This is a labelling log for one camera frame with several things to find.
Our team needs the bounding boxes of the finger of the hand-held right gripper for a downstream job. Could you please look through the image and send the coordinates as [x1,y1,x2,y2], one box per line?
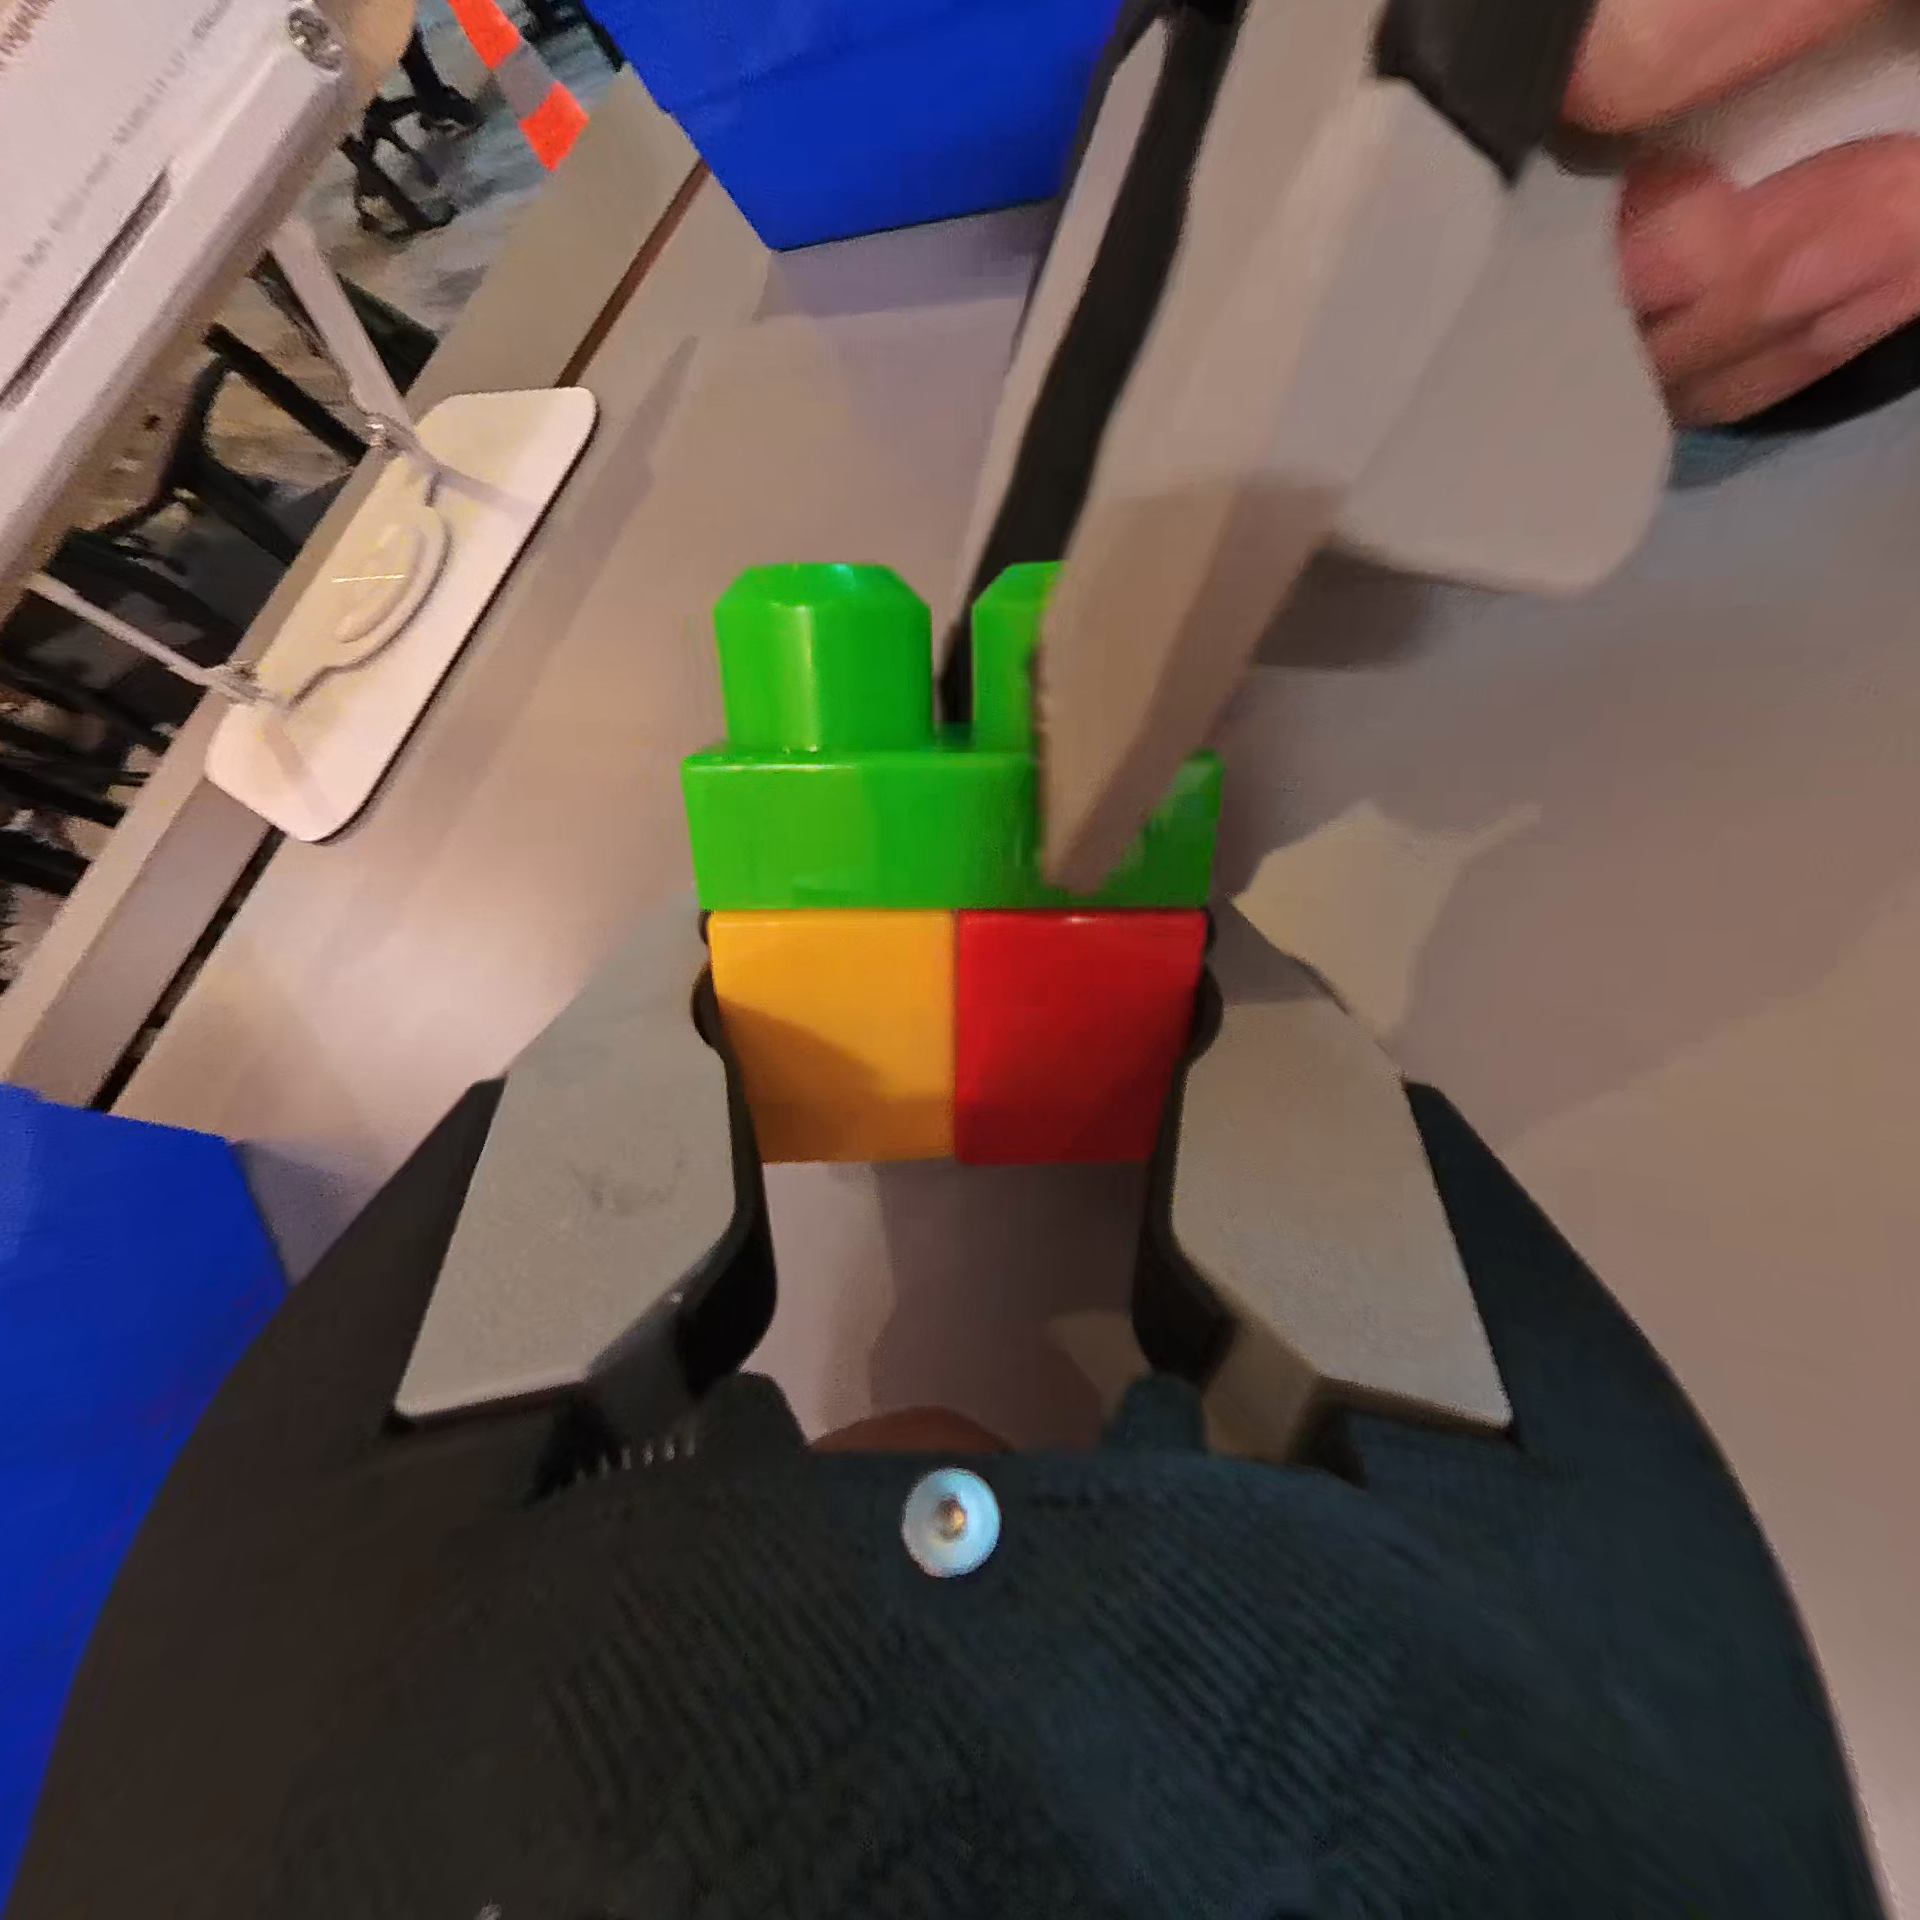
[1032,0,1681,894]
[943,0,1255,640]

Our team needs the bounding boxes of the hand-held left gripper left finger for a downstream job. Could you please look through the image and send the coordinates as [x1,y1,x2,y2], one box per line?
[391,907,783,1421]

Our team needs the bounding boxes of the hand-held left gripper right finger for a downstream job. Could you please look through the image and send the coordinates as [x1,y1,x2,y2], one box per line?
[1135,897,1519,1467]

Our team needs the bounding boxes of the blue plastic bin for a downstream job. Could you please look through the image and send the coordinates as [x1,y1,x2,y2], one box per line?
[0,1084,290,1864]
[586,0,1130,256]

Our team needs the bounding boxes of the yellow single-stud block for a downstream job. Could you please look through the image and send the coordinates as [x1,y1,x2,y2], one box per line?
[704,905,962,1166]

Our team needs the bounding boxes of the red single-stud block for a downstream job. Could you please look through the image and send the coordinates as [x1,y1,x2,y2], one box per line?
[952,905,1217,1170]

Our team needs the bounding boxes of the green two-stud block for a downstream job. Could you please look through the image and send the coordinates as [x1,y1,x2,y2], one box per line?
[679,563,1226,915]

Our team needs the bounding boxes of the person's right hand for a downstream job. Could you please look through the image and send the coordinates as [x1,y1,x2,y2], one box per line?
[1553,0,1920,435]

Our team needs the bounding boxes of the orange traffic cone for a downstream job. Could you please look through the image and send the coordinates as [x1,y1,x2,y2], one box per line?
[442,0,593,177]

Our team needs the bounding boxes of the white document stand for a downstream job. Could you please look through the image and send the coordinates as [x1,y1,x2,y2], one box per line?
[0,0,601,845]

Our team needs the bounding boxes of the printed instruction sheet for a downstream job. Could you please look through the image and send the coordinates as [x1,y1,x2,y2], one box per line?
[0,0,303,408]

